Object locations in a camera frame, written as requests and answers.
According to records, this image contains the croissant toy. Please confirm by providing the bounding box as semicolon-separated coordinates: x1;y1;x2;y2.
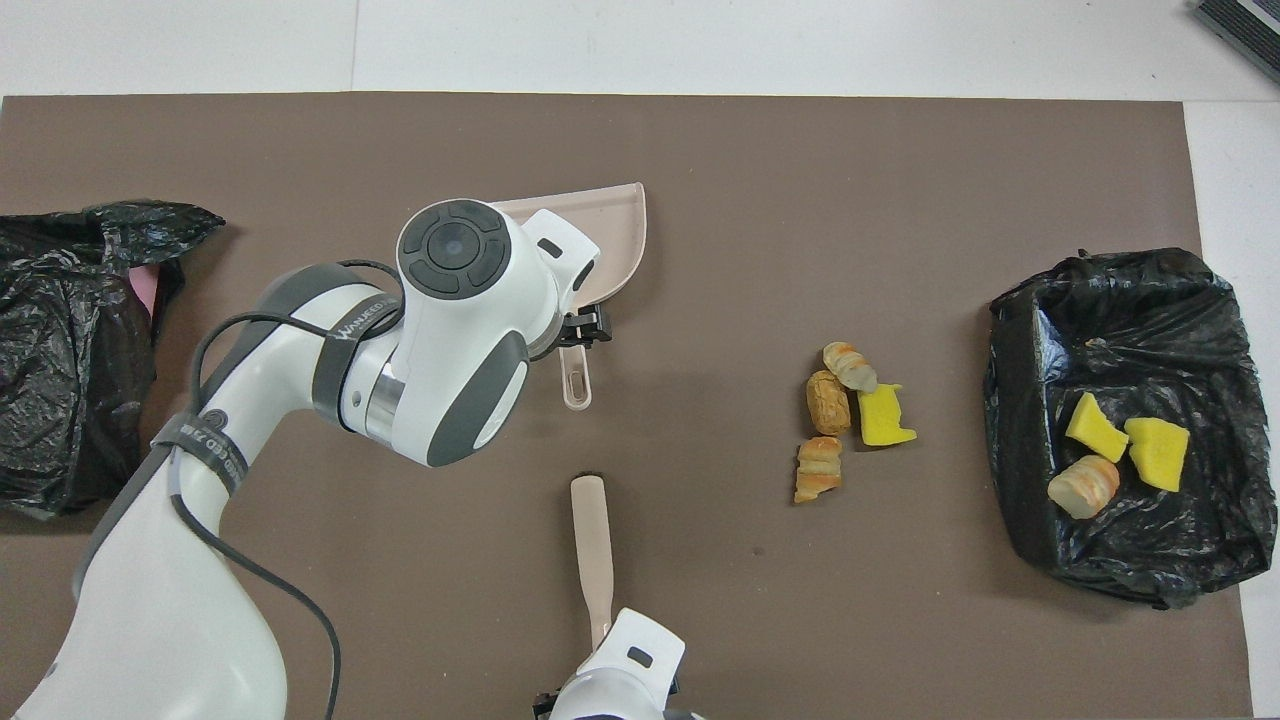
1047;455;1121;521
794;436;844;504

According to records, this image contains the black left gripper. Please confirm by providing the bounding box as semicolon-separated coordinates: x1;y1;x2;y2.
550;305;614;353

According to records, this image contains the green and yellow sponge piece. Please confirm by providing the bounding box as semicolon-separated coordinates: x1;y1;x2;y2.
1125;417;1191;493

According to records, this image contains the beige hand brush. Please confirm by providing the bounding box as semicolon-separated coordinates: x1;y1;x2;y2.
570;475;615;651

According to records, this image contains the dark grey ribbed device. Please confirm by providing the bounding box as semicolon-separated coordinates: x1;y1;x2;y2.
1195;0;1280;86

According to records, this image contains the black bag lined bin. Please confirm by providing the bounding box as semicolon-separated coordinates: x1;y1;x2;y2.
984;247;1280;609

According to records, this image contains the black bag over pink bin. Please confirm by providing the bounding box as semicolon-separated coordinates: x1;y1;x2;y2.
0;200;227;521

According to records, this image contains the beige plastic dustpan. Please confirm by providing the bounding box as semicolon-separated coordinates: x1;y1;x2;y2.
492;181;649;411

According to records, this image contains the brown table mat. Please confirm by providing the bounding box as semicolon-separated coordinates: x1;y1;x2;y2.
0;92;1254;720

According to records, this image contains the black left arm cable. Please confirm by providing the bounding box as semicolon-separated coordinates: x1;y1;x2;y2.
168;258;406;720

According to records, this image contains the pale striped bread roll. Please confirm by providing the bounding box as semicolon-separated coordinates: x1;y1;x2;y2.
822;342;879;393

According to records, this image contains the brown bread roll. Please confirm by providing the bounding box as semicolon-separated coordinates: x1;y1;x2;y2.
806;370;852;436

